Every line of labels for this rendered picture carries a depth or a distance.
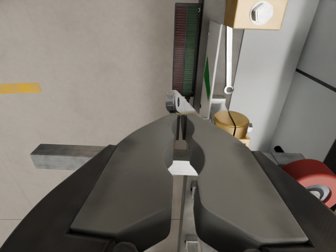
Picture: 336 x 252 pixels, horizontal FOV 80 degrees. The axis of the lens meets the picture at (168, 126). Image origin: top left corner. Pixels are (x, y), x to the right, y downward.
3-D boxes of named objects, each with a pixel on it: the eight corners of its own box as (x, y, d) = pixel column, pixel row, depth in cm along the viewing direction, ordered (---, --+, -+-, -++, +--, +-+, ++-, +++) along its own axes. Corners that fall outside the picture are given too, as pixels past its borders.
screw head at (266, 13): (247, 24, 21) (251, 25, 20) (252, 0, 20) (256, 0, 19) (268, 25, 21) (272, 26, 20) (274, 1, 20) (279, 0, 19)
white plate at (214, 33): (194, 142, 49) (198, 171, 40) (208, 20, 35) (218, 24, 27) (197, 142, 49) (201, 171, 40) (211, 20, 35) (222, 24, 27)
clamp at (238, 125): (201, 174, 38) (204, 196, 33) (210, 109, 31) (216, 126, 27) (231, 175, 38) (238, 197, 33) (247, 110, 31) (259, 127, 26)
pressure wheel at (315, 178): (250, 164, 39) (275, 217, 29) (260, 128, 35) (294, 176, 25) (292, 165, 39) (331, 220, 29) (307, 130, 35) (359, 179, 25)
